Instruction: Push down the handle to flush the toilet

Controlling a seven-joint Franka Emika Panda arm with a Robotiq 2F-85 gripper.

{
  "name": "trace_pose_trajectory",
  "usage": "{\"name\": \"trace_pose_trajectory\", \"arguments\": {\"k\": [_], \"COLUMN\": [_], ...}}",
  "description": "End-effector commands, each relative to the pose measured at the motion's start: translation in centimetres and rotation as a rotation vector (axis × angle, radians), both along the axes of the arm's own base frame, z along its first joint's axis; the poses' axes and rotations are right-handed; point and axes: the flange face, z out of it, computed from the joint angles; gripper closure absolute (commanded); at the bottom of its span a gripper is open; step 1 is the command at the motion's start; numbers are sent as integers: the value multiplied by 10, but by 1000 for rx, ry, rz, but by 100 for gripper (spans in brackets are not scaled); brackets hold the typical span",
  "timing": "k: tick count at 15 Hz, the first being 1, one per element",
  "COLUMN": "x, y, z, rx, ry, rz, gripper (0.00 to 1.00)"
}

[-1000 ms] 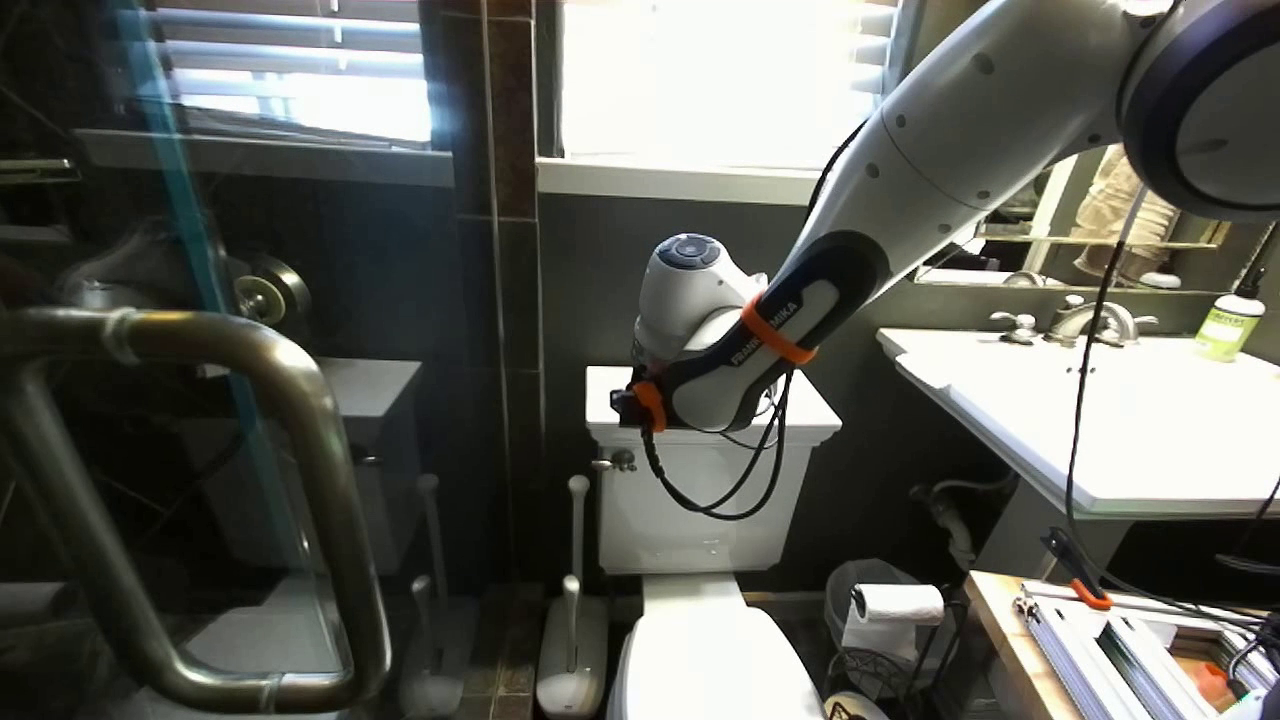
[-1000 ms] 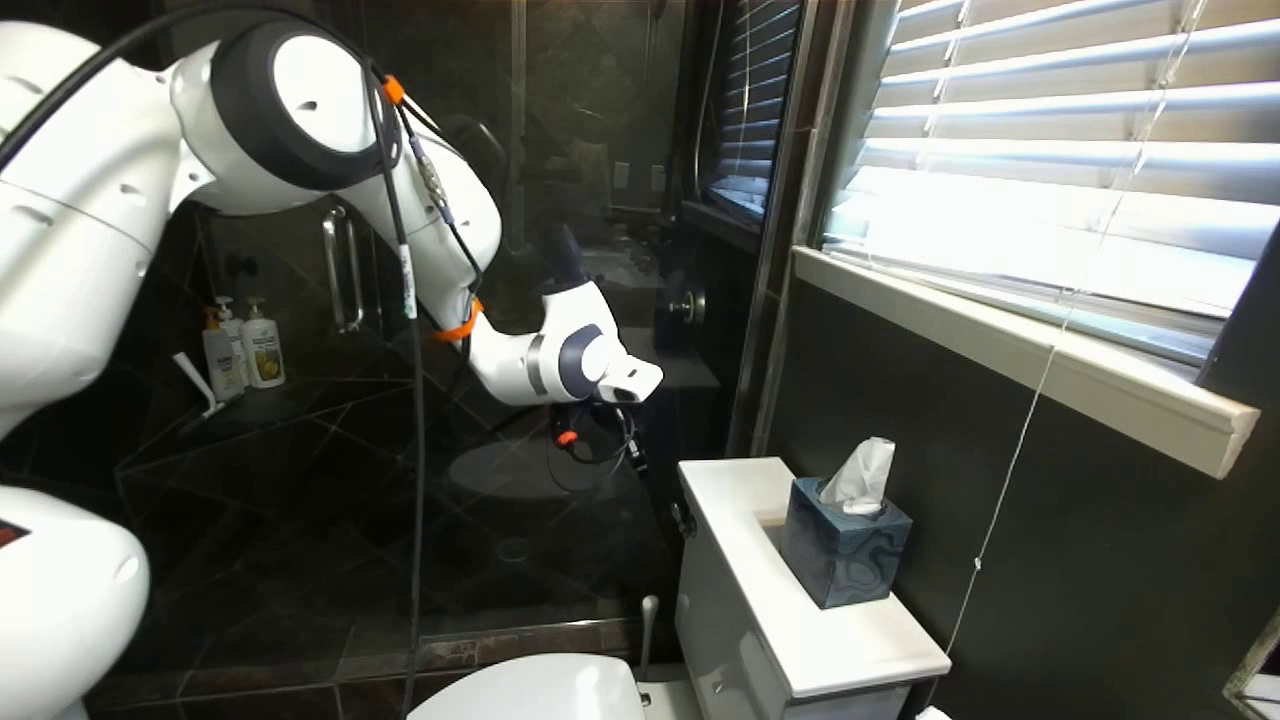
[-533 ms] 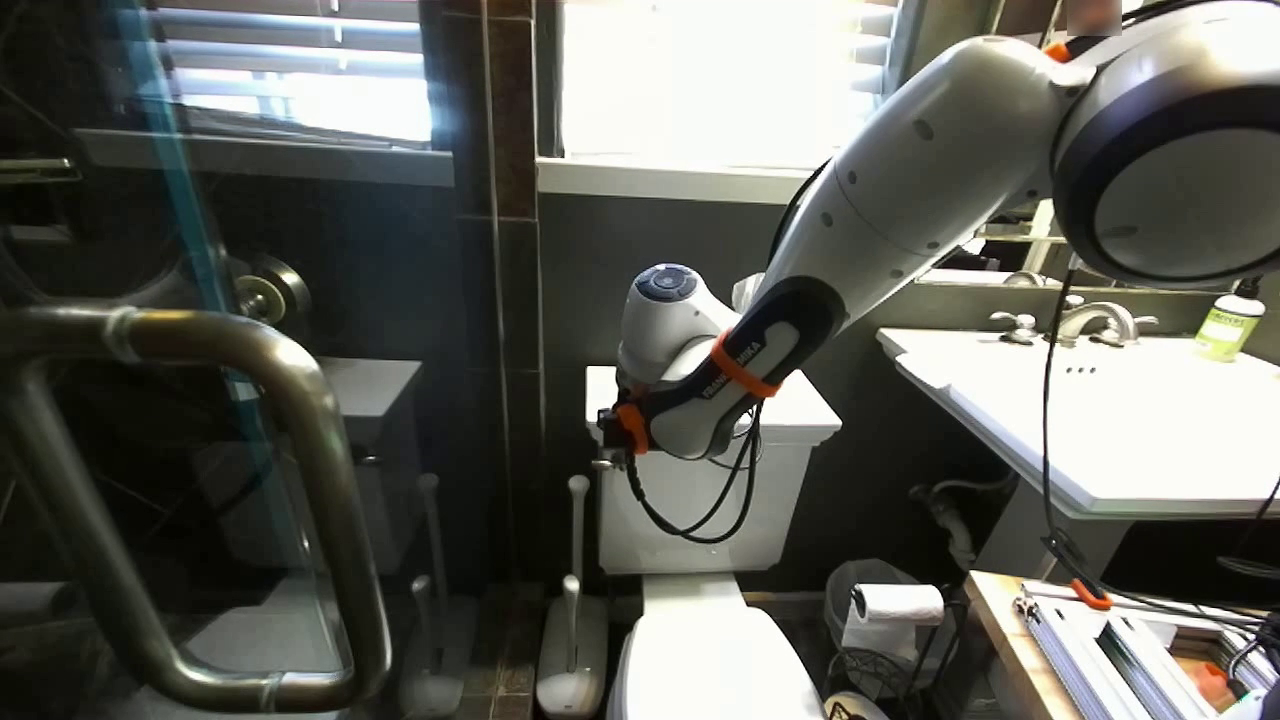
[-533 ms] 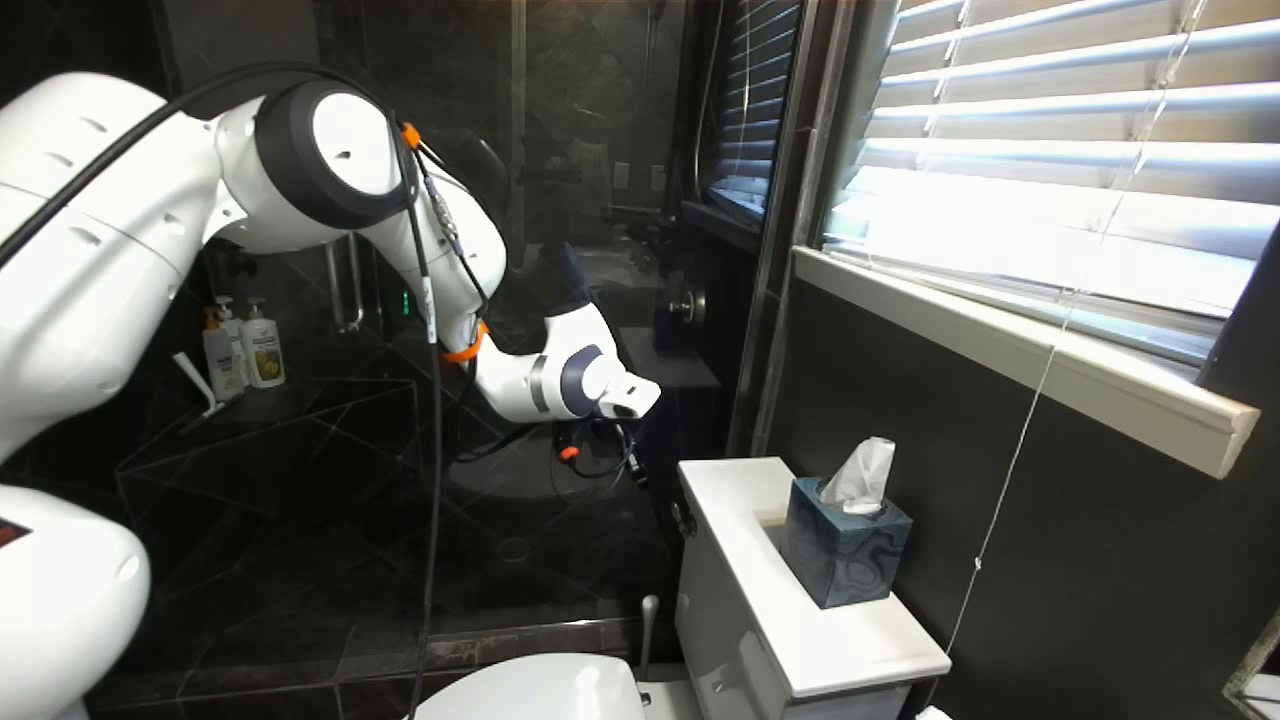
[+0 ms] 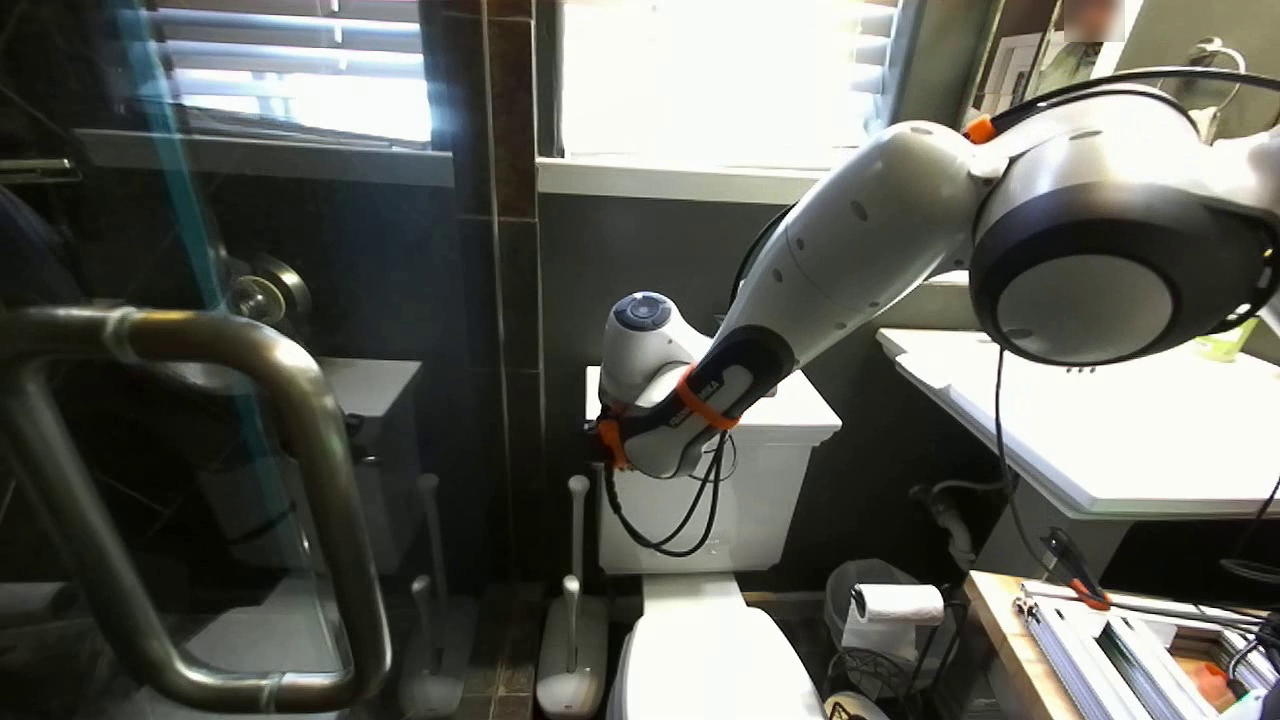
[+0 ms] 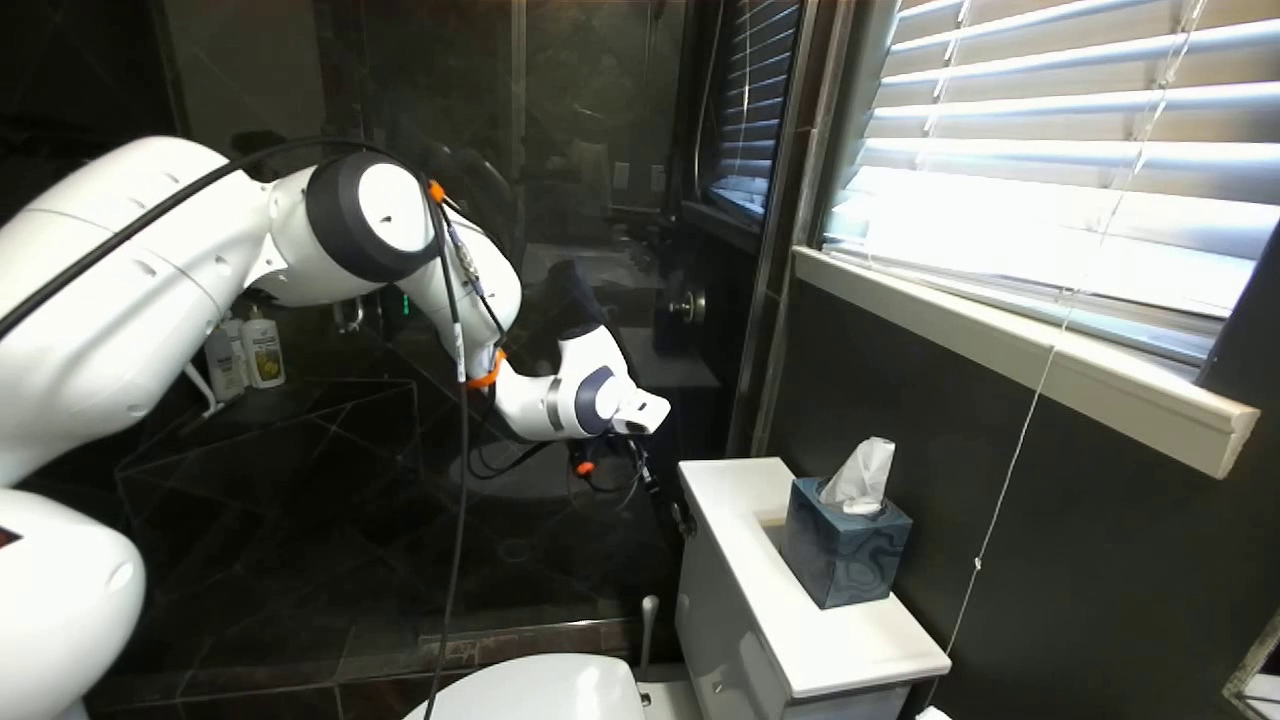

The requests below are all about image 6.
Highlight white window sill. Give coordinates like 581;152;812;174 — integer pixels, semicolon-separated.
789;244;1264;484

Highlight clear soap bottle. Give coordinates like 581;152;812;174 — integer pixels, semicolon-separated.
205;316;251;406
239;304;290;394

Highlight white window blinds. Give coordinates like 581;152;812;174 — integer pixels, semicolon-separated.
816;0;1280;381

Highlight blue tissue box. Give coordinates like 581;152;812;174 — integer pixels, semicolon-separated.
777;477;917;614

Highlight dark window blinds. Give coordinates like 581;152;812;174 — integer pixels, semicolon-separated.
698;0;812;223

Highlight white frame corner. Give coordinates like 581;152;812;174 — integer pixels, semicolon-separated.
1219;609;1280;720

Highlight metal door knob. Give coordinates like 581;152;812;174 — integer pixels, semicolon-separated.
668;289;711;334

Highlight thin blind cord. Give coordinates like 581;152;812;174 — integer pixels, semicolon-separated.
939;0;1210;656

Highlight metal water supply pipe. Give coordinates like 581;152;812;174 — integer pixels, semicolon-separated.
635;592;663;674

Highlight white tissue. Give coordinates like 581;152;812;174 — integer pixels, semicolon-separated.
816;432;899;521

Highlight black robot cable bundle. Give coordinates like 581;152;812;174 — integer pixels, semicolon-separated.
0;142;565;675

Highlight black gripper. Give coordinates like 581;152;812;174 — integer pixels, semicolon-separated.
571;430;668;521

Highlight white toilet tank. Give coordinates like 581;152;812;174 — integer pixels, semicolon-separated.
675;454;955;706
670;492;925;720

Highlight white toilet seat lid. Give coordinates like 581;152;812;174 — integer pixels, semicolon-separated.
398;653;651;720

